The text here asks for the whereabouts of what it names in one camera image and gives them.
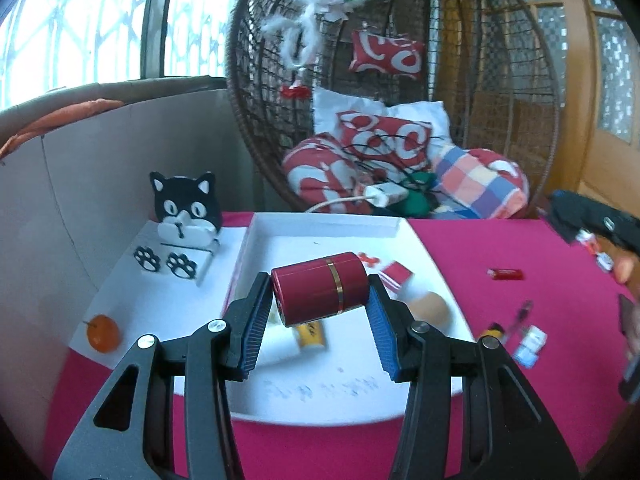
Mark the tan cylindrical container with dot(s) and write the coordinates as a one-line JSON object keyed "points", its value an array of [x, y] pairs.
{"points": [[430, 312]]}

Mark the yellow and black lighter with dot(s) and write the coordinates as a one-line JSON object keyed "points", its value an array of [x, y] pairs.
{"points": [[492, 331]]}

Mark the window with metal grille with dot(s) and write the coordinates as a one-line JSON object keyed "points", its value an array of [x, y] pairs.
{"points": [[75, 20]]}

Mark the red and white small box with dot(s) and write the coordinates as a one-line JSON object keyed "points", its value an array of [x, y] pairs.
{"points": [[398, 275]]}

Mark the white dreamcatcher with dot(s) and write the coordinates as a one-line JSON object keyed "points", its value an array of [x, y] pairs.
{"points": [[305, 25]]}

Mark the dark pen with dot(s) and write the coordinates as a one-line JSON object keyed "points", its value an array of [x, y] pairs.
{"points": [[522, 315]]}

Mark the white flat board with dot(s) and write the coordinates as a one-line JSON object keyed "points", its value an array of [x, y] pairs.
{"points": [[125, 305]]}

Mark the person's right hand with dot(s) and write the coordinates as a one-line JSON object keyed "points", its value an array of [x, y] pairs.
{"points": [[625, 267]]}

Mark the white pillow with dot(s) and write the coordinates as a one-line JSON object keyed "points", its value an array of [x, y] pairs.
{"points": [[330, 110]]}

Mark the orange cloth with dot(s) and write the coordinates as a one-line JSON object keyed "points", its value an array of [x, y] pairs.
{"points": [[60, 115]]}

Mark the plaid pillow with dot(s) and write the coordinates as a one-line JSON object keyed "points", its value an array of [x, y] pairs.
{"points": [[470, 180]]}

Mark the red cylindrical case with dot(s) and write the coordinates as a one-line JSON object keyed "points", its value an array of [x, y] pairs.
{"points": [[315, 287]]}

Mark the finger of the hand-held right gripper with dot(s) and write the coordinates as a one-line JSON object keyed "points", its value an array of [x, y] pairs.
{"points": [[572, 212]]}

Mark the red and white small item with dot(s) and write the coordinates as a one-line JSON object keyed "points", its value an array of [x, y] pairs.
{"points": [[595, 250]]}

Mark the round red patterned pillow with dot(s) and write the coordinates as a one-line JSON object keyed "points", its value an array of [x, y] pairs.
{"points": [[505, 167]]}

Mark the yellow tube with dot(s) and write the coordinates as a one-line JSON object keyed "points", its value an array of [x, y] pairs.
{"points": [[310, 335]]}

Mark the small orange ornament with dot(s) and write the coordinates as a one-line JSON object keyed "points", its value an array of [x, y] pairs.
{"points": [[102, 335]]}

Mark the small blue white box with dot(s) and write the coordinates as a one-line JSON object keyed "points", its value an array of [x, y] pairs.
{"points": [[531, 342]]}

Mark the wicker hanging chair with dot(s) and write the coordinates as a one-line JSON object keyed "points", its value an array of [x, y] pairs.
{"points": [[260, 110]]}

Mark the red lighter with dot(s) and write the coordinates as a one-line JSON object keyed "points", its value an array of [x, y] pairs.
{"points": [[506, 274]]}

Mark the white power strip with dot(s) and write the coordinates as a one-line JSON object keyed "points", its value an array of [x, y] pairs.
{"points": [[385, 194]]}

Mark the black white cat stand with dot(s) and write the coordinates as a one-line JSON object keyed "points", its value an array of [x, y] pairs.
{"points": [[185, 205]]}

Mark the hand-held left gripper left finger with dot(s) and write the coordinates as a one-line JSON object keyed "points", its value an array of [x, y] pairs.
{"points": [[255, 335]]}

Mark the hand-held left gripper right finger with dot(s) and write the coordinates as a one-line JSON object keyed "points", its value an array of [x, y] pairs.
{"points": [[382, 340]]}

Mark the small red clip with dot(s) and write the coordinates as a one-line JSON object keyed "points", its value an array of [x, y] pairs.
{"points": [[369, 258]]}

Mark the small red patterned pillow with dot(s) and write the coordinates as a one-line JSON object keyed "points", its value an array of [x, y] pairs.
{"points": [[385, 52]]}

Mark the white tray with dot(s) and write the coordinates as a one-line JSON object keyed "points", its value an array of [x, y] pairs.
{"points": [[325, 390]]}

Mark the magenta tablecloth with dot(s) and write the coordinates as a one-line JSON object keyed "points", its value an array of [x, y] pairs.
{"points": [[500, 240]]}

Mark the green cloth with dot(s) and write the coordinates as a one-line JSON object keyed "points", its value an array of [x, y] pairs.
{"points": [[415, 205]]}

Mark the long red patterned pillow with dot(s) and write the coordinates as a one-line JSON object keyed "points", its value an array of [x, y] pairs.
{"points": [[320, 170]]}

